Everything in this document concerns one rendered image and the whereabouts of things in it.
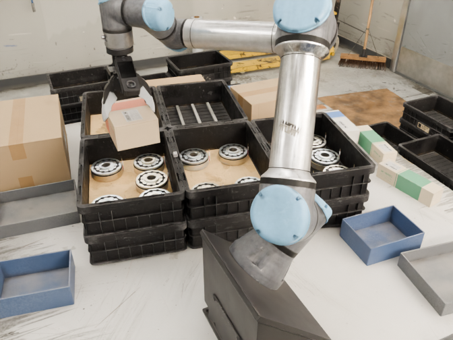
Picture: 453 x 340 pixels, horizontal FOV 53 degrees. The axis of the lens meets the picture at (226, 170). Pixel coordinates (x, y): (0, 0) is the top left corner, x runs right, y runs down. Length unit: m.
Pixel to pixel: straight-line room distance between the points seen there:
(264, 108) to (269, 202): 1.14
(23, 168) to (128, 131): 0.63
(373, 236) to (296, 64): 0.77
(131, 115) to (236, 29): 0.37
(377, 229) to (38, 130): 1.25
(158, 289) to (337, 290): 0.51
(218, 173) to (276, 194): 0.68
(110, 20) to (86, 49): 3.47
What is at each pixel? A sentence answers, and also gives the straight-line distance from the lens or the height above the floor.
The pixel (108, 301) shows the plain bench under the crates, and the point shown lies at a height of 0.70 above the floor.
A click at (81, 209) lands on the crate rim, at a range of 1.30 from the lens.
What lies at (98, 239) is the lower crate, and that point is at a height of 0.81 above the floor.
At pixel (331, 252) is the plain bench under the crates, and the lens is 1.47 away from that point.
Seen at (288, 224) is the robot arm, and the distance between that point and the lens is 0.89.
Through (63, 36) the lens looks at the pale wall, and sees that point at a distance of 4.63.
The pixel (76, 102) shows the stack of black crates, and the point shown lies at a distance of 3.01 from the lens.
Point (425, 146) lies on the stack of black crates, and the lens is 2.73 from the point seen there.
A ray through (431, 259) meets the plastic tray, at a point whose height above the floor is 0.70.
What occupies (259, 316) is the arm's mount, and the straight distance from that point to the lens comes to 0.91.
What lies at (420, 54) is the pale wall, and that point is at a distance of 4.74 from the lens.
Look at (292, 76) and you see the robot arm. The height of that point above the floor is 1.34.
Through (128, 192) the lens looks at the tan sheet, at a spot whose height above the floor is 0.83.
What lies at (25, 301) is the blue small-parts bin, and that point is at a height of 0.74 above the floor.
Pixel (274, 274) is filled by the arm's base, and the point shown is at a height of 0.93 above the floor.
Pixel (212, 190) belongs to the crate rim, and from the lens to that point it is 1.30.
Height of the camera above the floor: 1.69
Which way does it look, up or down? 33 degrees down
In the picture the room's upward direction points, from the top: straight up
